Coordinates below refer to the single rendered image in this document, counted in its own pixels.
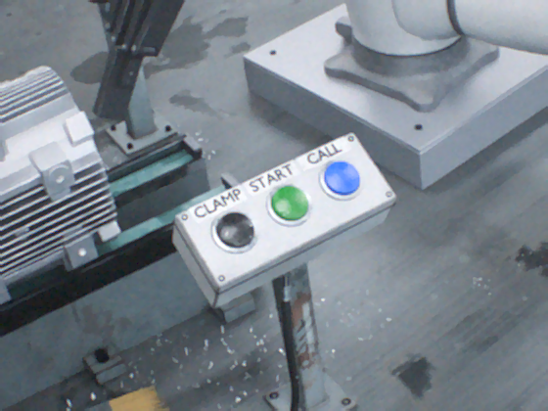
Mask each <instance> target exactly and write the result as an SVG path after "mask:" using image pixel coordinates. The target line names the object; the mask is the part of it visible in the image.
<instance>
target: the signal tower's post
mask: <svg viewBox="0 0 548 411"><path fill-rule="evenodd" d="M88 1H89V2H91V3H98V5H99V9H100V15H101V19H102V23H103V26H104V27H103V30H104V32H105V36H106V39H107V43H108V44H107V46H108V50H109V53H110V51H111V48H112V43H111V39H112V33H111V32H110V33H107V32H106V23H107V20H108V14H109V9H110V3H111V0H96V1H95V0H88ZM146 83H147V81H146V77H145V73H144V71H143V67H142V66H141V68H140V72H139V75H138V78H137V81H136V85H135V88H134V92H133V94H132V95H131V99H130V102H129V106H128V109H127V113H126V117H125V120H124V121H123V122H121V123H119V124H118V125H112V126H110V128H109V129H107V130H106V133H107V134H108V135H109V136H110V137H111V138H112V140H113V141H114V142H115V143H116V144H117V145H118V146H119V147H120V148H121V150H122V151H123V152H124V154H125V155H126V156H130V155H132V154H134V153H137V152H139V151H141V150H143V149H146V148H148V147H150V146H153V145H155V144H156V143H158V142H161V141H163V140H165V139H167V138H170V137H172V135H174V134H176V133H177V132H178V131H177V130H176V129H175V128H174V127H173V126H172V125H171V124H170V123H169V122H168V121H167V120H166V119H165V118H164V117H163V116H162V115H161V114H159V113H158V112H157V111H156V110H155V109H152V106H151V102H150V98H149V94H148V90H147V85H146Z"/></svg>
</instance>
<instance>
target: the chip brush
mask: <svg viewBox="0 0 548 411"><path fill-rule="evenodd" d="M84 411H170V409H169V406H168V404H167V402H166V401H164V400H163V399H162V398H161V397H160V396H159V394H158V393H157V386H156V385H152V386H148V387H146V388H142V389H139V390H137V391H132V392H130V393H129V394H127V395H124V396H120V397H117V398H116V399H114V400H111V401H105V402H102V403H101V404H99V405H96V406H92V407H90V408H88V409H86V410H84Z"/></svg>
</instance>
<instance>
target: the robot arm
mask: <svg viewBox="0 0 548 411"><path fill-rule="evenodd" d="M184 2H185V0H111V3H110V9H109V14H108V20H107V23H106V32H107V33H110V32H111V33H112V39H111V43H112V48H111V51H110V53H109V57H108V61H107V64H106V68H105V71H104V72H103V76H102V79H101V83H100V87H99V90H98V94H97V97H96V101H95V104H94V108H93V113H94V114H95V116H96V117H97V118H100V119H110V120H124V119H125V117H126V113H127V109H128V106H129V102H130V99H131V95H132V94H133V92H134V88H135V85H136V81H137V78H138V75H139V72H140V68H141V66H142V62H143V59H144V57H153V58H155V57H156V56H157V55H158V54H159V53H160V50H161V48H162V46H163V43H164V41H166V39H167V37H168V35H169V32H170V31H171V29H172V27H173V24H174V23H175V21H176V19H177V16H178V14H179V12H180V10H181V7H182V5H183V4H184ZM345 5H346V9H347V13H348V17H346V16H344V17H340V18H339V19H337V20H336V23H334V26H335V28H336V33H337V34H338V35H339V36H341V37H342V38H344V39H346V40H347V41H349V42H351V43H352V44H353V45H352V46H349V47H348V48H347V49H345V50H344V51H342V52H340V53H338V54H337V55H335V56H333V57H331V58H329V59H327V60H326V61H325V62H324V64H323V67H324V72H325V74H326V75H328V76H332V77H339V78H340V79H345V80H349V81H351V82H354V83H357V84H359V85H362V86H365V87H367V88H370V89H373V90H375V91H378V92H381V93H383V94H386V95H389V96H391V97H393V99H396V100H399V101H401V102H403V103H405V104H407V105H408V106H410V107H411V108H412V109H413V110H415V111H418V112H428V111H431V110H434V108H435V107H436V106H437V104H438V102H439V101H440V99H441V98H442V97H444V96H445V95H446V93H447V92H449V91H450V90H451V89H454V88H455V87H456V86H458V85H459V83H460V82H462V81H463V80H464V79H465V78H467V77H468V76H470V75H471V74H472V73H473V72H475V71H476V70H477V69H478V68H479V67H480V66H483V65H484V64H486V63H488V62H490V61H492V60H494V59H497V58H498V57H499V46H502V47H505V48H506V49H511V50H516V51H522V52H528V53H533V54H535V55H543V56H548V0H345Z"/></svg>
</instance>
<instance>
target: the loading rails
mask: <svg viewBox="0 0 548 411"><path fill-rule="evenodd" d="M105 173H106V174H107V176H108V178H109V179H108V181H109V183H110V187H109V189H110V190H111V191H112V193H113V194H112V195H111V196H112V197H113V199H114V205H115V209H114V210H115V211H116V214H117V215H116V216H115V217H116V218H117V221H116V222H115V223H116V225H117V227H118V228H119V230H120V235H119V236H118V237H117V238H116V239H114V240H112V241H111V242H109V243H107V244H104V245H102V246H100V245H99V243H98V241H96V242H93V243H94V246H95V249H96V252H97V255H98V256H97V257H96V258H95V259H93V260H91V261H89V262H86V263H82V264H81V265H79V266H77V267H75V268H72V269H71V270H70V271H68V272H65V270H64V269H63V267H62V266H61V265H59V266H57V267H56V268H54V269H52V270H50V271H48V272H46V273H45V272H44V273H42V274H40V275H38V276H37V277H35V278H33V279H30V280H29V281H27V282H25V283H23V284H21V285H18V286H15V287H13V288H12V289H11V290H9V291H8V293H9V295H10V298H11V299H10V300H9V301H5V302H3V303H1V304H0V411H1V410H5V409H6V408H8V407H10V406H12V405H13V404H16V403H18V402H20V401H21V400H23V399H27V398H29V397H30V396H32V395H34V394H36V393H39V392H40V391H42V390H44V389H46V388H50V387H51V386H52V385H54V384H56V383H58V382H61V381H63V380H65V379H67V378H69V377H70V376H74V375H76V374H78V373H80V372H81V371H83V370H87V371H88V373H89V374H90V375H91V377H92V378H93V380H94V381H95V383H96V384H97V385H98V386H100V385H103V384H105V383H107V382H109V381H111V380H113V379H115V378H118V377H120V376H122V375H123V374H125V373H127V372H128V371H129V369H128V367H127V366H126V363H125V360H124V359H123V357H122V356H121V355H120V353H121V352H123V351H125V350H127V349H128V348H129V347H130V348H131V347H133V346H134V345H136V344H138V343H141V342H143V341H145V340H147V339H151V338H153V337H155V336H157V335H158V334H160V333H162V332H164V331H166V330H168V329H169V328H171V327H173V326H175V325H176V326H177V325H179V324H181V323H183V322H185V321H187V320H189V319H191V318H193V317H195V316H197V315H199V314H201V313H203V312H205V311H207V310H209V309H211V308H212V310H213V311H214V312H215V313H216V314H217V315H218V316H219V318H220V319H221V320H222V321H224V322H225V323H231V322H233V321H235V320H237V319H239V318H240V317H242V316H244V315H246V314H248V313H250V312H252V311H254V310H255V305H254V300H253V297H252V296H251V293H250V292H247V293H245V294H243V295H241V296H239V297H236V298H234V299H231V300H229V301H227V302H225V303H223V304H221V305H219V306H217V307H215V308H214V307H212V306H211V305H210V303H209V301H208V299H207V298H206V295H205V294H204V292H203V290H202V289H201V287H200V285H198V284H197V282H196V280H195V279H194V277H193V275H192V273H191V271H190V269H189V267H188V266H187V264H186V262H185V261H184V259H183V257H182V256H181V254H180V252H179V251H178V249H177V247H175V245H174V243H173V234H174V227H175V224H174V223H173V220H175V219H176V216H177V215H178V214H179V213H181V212H184V211H186V210H188V208H190V207H192V206H195V205H197V204H200V203H202V202H204V201H206V200H208V199H210V198H212V197H214V196H218V195H220V194H222V193H224V192H226V191H228V190H230V189H232V188H235V187H237V186H239V184H241V183H240V182H239V181H238V180H237V179H236V178H235V177H234V176H232V175H231V174H230V173H229V172H227V173H224V174H222V175H221V178H222V183H223V185H224V186H220V187H218V188H215V189H212V190H210V188H209V182H208V178H207V173H206V164H205V159H204V157H203V149H202V147H201V146H200V145H199V144H198V143H197V142H196V141H195V140H194V139H193V138H192V137H191V136H189V135H188V134H186V133H184V134H182V135H180V136H177V137H175V138H174V139H173V140H171V141H168V142H166V143H164V144H162V145H159V146H157V147H155V148H152V149H151V150H149V151H147V152H144V153H142V154H140V155H138V156H135V157H133V158H131V159H130V160H127V161H125V162H123V163H120V164H118V165H116V166H114V167H112V168H110V169H108V170H106V171H105Z"/></svg>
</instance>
